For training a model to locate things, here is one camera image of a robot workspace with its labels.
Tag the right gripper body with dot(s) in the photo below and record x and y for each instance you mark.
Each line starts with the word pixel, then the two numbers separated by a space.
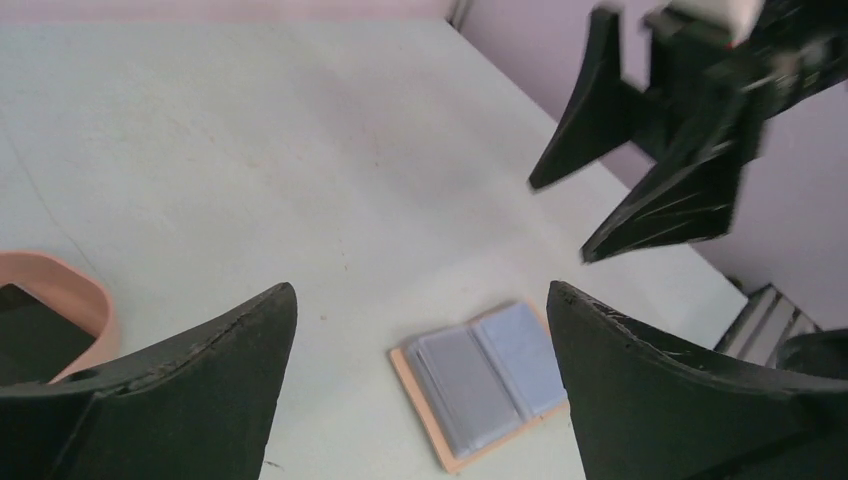
pixel 723 69

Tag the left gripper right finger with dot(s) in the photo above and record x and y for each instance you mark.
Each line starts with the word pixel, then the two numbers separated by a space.
pixel 646 404

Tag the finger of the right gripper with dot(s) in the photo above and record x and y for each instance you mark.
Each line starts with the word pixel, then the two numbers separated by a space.
pixel 680 200
pixel 604 112

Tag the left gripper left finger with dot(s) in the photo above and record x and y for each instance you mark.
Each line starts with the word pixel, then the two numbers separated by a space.
pixel 198 405

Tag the pink plastic tray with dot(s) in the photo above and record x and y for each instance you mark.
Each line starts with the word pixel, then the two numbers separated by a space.
pixel 73 295

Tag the aluminium frame rail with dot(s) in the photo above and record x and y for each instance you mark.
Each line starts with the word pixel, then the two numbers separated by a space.
pixel 768 320

